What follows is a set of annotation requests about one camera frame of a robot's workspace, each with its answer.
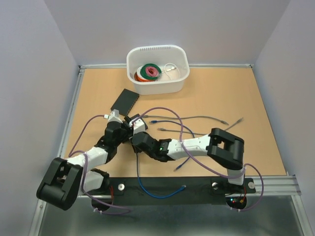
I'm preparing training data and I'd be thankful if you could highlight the white usb cable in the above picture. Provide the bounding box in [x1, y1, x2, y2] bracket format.
[160, 63, 182, 81]

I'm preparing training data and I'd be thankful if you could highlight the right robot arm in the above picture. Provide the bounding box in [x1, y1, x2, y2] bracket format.
[131, 128, 245, 192]

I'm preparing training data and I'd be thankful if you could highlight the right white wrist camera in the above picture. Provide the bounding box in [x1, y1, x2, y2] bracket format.
[129, 118, 146, 135]

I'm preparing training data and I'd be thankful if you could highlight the orange coiled cable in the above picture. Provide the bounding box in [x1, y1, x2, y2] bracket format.
[134, 71, 158, 83]

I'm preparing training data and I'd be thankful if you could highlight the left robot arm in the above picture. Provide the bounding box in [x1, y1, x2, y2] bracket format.
[36, 117, 133, 210]

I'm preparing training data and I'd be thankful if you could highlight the aluminium table frame rail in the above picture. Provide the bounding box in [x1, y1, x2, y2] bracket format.
[58, 67, 301, 196]

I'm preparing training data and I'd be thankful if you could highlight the dark blue ethernet cable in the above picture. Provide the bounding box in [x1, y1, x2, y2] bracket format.
[149, 119, 196, 172]

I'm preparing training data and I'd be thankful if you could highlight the white plastic bin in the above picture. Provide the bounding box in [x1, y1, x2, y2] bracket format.
[126, 45, 190, 95]

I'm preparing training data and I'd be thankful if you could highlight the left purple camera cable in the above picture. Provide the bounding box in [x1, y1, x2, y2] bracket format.
[68, 114, 131, 215]

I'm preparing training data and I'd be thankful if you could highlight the purple camera cable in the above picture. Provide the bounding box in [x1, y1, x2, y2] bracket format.
[68, 114, 131, 215]
[130, 107, 264, 212]

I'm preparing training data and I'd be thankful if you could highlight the black network switch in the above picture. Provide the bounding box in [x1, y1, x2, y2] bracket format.
[123, 114, 148, 144]
[111, 88, 140, 116]

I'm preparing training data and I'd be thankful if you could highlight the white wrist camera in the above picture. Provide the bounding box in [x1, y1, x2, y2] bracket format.
[129, 118, 146, 135]
[103, 109, 123, 123]

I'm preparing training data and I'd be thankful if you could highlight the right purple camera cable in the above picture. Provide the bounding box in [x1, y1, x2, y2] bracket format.
[130, 107, 264, 212]

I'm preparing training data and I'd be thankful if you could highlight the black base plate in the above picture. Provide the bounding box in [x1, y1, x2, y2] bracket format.
[88, 177, 256, 206]

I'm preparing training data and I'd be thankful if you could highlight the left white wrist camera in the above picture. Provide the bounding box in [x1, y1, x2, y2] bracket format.
[103, 109, 123, 123]

